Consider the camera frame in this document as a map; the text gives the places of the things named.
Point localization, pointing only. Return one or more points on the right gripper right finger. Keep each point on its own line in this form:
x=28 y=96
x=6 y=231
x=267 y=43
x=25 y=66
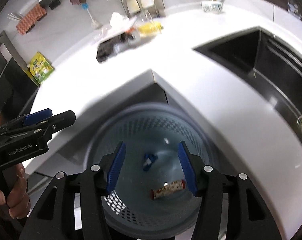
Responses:
x=248 y=214

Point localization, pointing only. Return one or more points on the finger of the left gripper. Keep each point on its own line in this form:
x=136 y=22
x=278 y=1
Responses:
x=27 y=120
x=53 y=124

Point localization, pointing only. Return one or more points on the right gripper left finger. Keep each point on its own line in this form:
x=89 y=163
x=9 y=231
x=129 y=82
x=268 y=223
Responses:
x=71 y=205

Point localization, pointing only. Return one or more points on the red white snack wrapper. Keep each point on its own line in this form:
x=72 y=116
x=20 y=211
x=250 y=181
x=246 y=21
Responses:
x=168 y=189

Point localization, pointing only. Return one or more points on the blue ribbon scrap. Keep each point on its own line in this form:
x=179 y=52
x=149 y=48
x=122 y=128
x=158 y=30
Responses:
x=149 y=160

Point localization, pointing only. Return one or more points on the grey mesh trash basket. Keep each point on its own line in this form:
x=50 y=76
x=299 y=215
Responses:
x=158 y=129

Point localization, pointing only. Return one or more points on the black kitchen sink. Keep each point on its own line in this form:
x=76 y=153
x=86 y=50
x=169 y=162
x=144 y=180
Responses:
x=267 y=64

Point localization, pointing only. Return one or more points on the person's left hand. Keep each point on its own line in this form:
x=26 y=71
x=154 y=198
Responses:
x=18 y=200

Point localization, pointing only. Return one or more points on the yellow green refill pouch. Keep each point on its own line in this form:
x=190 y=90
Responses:
x=40 y=68

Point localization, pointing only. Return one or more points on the orange waffle dish cloth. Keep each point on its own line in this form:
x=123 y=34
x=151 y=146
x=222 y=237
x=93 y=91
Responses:
x=36 y=14

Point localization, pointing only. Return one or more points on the dark grey cloth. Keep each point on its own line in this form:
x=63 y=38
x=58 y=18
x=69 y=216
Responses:
x=113 y=46

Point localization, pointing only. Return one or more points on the crumpled white tissue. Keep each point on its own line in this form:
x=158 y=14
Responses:
x=118 y=20

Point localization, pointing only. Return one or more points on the steel cutting board rack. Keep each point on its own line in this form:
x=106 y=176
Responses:
x=134 y=7

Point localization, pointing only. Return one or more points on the white patterned bowl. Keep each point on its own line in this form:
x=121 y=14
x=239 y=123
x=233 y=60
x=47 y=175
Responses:
x=212 y=6

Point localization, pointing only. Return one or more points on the clear glass mug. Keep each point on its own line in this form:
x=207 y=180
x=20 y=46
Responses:
x=295 y=8

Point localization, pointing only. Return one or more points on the blue handled bottle brush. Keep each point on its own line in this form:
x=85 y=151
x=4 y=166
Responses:
x=94 y=23

